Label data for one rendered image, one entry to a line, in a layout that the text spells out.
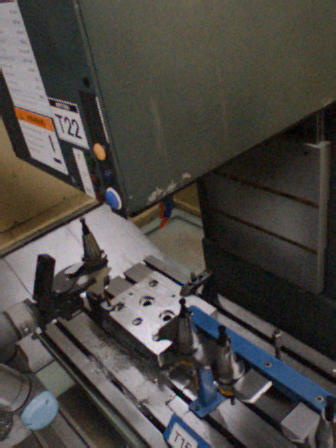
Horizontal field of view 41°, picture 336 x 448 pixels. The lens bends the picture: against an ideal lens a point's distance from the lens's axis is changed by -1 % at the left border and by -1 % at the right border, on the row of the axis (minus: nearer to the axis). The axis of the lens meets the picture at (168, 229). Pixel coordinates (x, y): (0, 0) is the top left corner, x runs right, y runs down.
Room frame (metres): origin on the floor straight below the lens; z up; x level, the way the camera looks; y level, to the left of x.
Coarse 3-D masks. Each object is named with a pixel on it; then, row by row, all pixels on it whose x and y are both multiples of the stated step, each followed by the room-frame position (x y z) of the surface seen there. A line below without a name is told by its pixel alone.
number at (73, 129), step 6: (66, 114) 0.69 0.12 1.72; (66, 120) 0.70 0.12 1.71; (72, 120) 0.68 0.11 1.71; (78, 120) 0.66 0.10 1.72; (66, 126) 0.70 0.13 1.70; (72, 126) 0.69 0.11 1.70; (78, 126) 0.67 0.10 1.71; (72, 132) 0.69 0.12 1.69; (78, 132) 0.67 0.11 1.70; (72, 138) 0.70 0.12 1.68; (78, 138) 0.68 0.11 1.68
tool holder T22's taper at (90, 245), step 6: (84, 234) 0.89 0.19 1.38; (90, 234) 0.89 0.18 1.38; (84, 240) 0.89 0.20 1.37; (90, 240) 0.89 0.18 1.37; (96, 240) 0.90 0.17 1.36; (84, 246) 0.89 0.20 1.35; (90, 246) 0.89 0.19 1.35; (96, 246) 0.89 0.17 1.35; (84, 252) 0.89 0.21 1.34; (90, 252) 0.88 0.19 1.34; (96, 252) 0.89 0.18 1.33; (102, 252) 0.90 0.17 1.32; (90, 258) 0.88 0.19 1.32; (96, 258) 0.88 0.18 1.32
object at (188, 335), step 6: (180, 318) 0.66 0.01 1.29; (186, 318) 0.65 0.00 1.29; (180, 324) 0.66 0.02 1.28; (186, 324) 0.65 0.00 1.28; (192, 324) 0.66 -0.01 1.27; (180, 330) 0.65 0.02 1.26; (186, 330) 0.65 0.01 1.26; (192, 330) 0.65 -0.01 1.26; (180, 336) 0.65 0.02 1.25; (186, 336) 0.65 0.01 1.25; (192, 336) 0.65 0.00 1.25; (198, 336) 0.66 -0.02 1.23; (180, 342) 0.65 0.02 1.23; (186, 342) 0.64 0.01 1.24; (192, 342) 0.64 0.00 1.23
